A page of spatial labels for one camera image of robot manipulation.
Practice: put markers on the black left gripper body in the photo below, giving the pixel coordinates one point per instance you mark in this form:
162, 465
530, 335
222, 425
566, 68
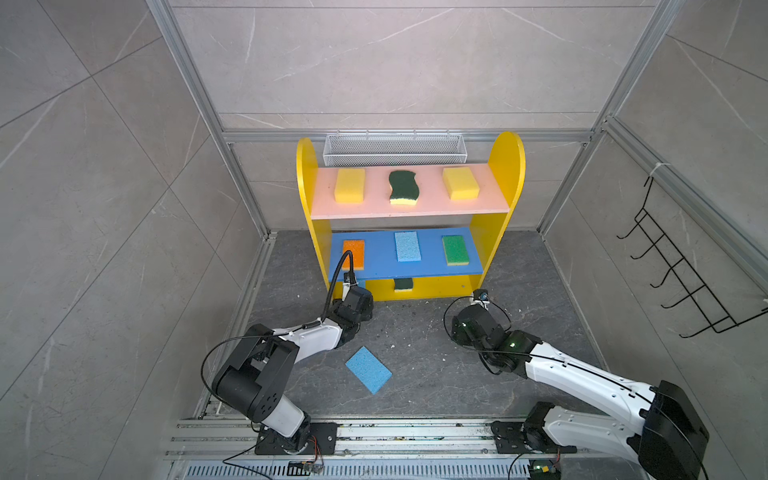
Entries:
368, 314

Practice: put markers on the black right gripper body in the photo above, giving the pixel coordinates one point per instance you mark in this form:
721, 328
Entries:
461, 336

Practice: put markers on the dark green sponge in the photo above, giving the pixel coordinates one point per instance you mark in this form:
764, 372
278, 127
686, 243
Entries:
403, 284
404, 188

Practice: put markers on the orange sponge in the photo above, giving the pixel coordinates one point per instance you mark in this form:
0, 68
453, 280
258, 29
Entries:
357, 249

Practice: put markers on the blue sponge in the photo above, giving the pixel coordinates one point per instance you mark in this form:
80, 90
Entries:
407, 246
369, 370

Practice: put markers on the bright green sponge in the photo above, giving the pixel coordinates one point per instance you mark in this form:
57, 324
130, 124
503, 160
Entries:
455, 250

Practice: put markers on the yellow sponge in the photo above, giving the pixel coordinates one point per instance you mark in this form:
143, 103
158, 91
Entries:
460, 183
350, 186

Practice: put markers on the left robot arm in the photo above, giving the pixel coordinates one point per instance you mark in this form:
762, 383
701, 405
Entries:
252, 380

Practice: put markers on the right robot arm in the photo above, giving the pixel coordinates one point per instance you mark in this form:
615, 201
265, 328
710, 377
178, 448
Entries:
655, 427

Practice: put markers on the yellow shelf with coloured boards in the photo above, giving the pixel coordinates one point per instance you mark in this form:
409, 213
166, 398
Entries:
501, 182

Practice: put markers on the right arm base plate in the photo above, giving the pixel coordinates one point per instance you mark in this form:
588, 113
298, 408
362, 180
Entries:
524, 438

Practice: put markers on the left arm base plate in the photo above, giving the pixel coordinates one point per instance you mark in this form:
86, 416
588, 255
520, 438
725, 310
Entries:
310, 438

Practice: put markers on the white wire mesh basket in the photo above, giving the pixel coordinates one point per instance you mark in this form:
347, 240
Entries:
364, 150

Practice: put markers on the black wire hook rack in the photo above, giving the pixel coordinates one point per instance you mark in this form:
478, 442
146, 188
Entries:
695, 290

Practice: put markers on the aluminium mounting rail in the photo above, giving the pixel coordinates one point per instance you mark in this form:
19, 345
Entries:
459, 448

